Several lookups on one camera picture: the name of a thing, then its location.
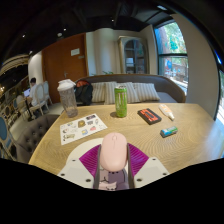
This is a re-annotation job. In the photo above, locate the arched glass cabinet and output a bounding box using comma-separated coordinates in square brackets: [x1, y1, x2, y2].
[117, 35, 149, 75]

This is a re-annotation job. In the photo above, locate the brown wooden door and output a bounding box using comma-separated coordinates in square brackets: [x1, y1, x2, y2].
[41, 32, 89, 104]

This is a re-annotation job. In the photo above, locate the black-framed window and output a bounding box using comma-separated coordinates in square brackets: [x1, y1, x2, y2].
[153, 20, 189, 94]

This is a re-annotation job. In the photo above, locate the small teal pack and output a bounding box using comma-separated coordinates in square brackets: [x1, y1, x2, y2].
[159, 125, 179, 139]

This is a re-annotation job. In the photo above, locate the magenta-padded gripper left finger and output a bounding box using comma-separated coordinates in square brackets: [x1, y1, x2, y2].
[57, 143, 102, 190]

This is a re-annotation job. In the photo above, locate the clear shaker bottle white lid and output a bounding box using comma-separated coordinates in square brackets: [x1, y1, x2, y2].
[56, 78, 79, 119]

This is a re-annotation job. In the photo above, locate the grey tufted armchair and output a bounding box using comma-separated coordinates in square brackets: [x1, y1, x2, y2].
[14, 113, 61, 164]

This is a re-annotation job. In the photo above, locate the group of blue chairs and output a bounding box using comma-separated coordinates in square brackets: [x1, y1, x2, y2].
[0, 94, 34, 161]

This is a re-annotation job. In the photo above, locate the black box with orange print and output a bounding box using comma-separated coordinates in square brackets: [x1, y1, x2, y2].
[137, 107, 163, 126]

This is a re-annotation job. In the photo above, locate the pink computer mouse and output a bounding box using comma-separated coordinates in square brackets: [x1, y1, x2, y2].
[99, 132, 129, 173]

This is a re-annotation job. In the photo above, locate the white chair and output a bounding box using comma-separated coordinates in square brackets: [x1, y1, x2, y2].
[28, 81, 53, 116]

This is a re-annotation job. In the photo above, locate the black backpack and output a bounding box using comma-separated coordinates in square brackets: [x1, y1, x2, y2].
[73, 79, 94, 107]

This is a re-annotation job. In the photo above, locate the person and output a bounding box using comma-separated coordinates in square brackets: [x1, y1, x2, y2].
[25, 77, 43, 109]

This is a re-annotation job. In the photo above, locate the white squeeze tube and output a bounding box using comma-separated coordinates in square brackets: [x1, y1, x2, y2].
[158, 103, 176, 122]

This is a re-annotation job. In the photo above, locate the curved grey sofa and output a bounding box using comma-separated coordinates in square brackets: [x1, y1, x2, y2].
[74, 73, 187, 106]

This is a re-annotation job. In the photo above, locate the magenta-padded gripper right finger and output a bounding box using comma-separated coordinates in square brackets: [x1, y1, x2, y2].
[125, 143, 171, 190]

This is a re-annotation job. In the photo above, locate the striped cushion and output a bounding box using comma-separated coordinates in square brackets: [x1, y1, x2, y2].
[90, 81, 108, 104]
[133, 82, 161, 102]
[104, 81, 141, 105]

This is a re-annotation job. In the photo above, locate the white sticker sheet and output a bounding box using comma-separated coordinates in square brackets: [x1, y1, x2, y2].
[59, 113, 109, 146]

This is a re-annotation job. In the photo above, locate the green drink can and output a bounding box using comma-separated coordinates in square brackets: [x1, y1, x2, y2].
[114, 85, 129, 119]

